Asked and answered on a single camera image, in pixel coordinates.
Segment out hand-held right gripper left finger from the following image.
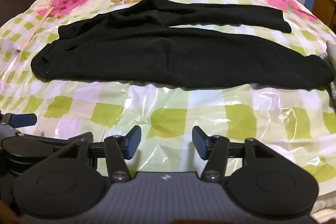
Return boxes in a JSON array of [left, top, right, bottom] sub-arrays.
[[53, 125, 142, 183]]

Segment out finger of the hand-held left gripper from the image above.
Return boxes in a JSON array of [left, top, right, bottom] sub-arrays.
[[16, 133, 93, 152], [11, 113, 38, 128]]

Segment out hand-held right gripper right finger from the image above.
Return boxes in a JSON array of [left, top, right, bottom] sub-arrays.
[[192, 126, 283, 182]]

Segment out black pants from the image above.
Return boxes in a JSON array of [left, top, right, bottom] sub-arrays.
[[30, 0, 332, 91]]

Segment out checkered floral printed blanket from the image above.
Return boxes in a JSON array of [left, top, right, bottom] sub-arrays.
[[0, 0, 336, 214]]

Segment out thin wooden stick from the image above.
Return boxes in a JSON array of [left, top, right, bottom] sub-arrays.
[[24, 6, 57, 44]]

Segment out wooden headboard shelf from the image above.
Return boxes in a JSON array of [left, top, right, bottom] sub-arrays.
[[313, 0, 336, 31]]

